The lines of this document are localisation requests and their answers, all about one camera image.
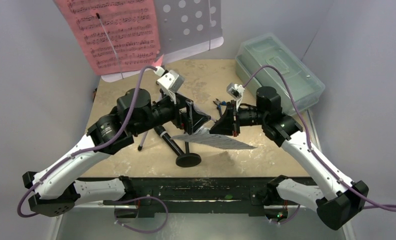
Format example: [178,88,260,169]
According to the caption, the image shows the lilac folding music stand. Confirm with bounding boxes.
[53,0,225,152]

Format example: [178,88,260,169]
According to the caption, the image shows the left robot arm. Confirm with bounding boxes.
[22,88,211,217]

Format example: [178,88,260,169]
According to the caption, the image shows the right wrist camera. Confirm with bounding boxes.
[226,82,245,110]

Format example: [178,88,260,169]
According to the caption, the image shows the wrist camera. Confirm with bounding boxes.
[154,66,185,105]
[226,82,245,110]

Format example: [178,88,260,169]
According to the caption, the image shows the clear plastic storage box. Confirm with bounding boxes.
[235,33,325,116]

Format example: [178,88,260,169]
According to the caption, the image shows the aluminium rail frame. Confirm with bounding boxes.
[47,110,356,240]

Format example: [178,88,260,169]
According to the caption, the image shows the blue handled cutting pliers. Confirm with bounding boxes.
[213,98,227,117]

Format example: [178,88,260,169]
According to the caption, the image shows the white sheet music page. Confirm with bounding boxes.
[171,130,256,150]

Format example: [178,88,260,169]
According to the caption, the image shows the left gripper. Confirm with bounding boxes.
[132,88,211,136]

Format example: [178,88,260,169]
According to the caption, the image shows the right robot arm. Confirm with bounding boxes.
[209,83,369,230]

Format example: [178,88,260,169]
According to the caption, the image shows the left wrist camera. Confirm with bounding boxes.
[154,66,185,105]

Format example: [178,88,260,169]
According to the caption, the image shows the black handheld microphone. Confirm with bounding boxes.
[153,125,184,156]

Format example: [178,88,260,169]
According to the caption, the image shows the black desktop microphone stand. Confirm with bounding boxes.
[175,142,202,168]

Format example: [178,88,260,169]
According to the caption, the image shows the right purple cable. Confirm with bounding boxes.
[242,64,396,226]

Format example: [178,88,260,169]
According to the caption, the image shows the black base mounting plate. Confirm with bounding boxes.
[102,175,287,217]

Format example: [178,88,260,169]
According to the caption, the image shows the pink sheet music page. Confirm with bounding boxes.
[54,0,161,76]

